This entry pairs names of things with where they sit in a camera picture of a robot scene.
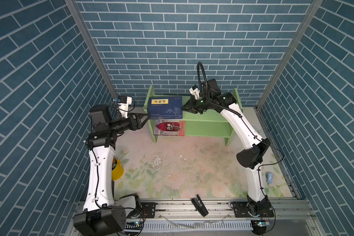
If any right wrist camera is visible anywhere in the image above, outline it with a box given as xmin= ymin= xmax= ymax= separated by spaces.
xmin=189 ymin=85 xmax=201 ymax=100

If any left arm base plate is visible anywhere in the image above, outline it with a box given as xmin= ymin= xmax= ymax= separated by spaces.
xmin=137 ymin=202 xmax=156 ymax=218

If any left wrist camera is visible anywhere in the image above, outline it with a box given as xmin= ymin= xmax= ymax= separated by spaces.
xmin=115 ymin=95 xmax=133 ymax=119

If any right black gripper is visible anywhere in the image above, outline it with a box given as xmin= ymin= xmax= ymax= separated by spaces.
xmin=180 ymin=96 xmax=211 ymax=115

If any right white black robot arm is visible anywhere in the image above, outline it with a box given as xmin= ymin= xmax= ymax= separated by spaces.
xmin=182 ymin=62 xmax=272 ymax=217

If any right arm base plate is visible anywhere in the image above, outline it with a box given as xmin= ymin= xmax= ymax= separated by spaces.
xmin=230 ymin=199 xmax=275 ymax=218

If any yellow pen cup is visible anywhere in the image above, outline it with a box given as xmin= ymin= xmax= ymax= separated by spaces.
xmin=111 ymin=158 xmax=124 ymax=181

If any black stapler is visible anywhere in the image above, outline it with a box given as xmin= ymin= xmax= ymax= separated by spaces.
xmin=191 ymin=194 xmax=208 ymax=217

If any blue book yellow label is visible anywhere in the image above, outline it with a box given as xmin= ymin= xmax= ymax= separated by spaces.
xmin=149 ymin=116 xmax=183 ymax=120

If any green wooden two-tier shelf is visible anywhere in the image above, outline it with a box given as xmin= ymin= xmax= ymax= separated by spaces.
xmin=143 ymin=85 xmax=243 ymax=146

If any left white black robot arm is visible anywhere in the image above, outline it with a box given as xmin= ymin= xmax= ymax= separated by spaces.
xmin=73 ymin=105 xmax=150 ymax=236

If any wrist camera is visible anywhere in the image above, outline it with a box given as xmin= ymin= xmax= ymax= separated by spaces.
xmin=189 ymin=85 xmax=201 ymax=100
xmin=115 ymin=95 xmax=133 ymax=119

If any red Hamlet picture book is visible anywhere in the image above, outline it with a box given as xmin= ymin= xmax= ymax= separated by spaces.
xmin=153 ymin=120 xmax=185 ymax=136

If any small light blue object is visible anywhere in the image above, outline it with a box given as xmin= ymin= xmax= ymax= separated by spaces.
xmin=265 ymin=172 xmax=274 ymax=185

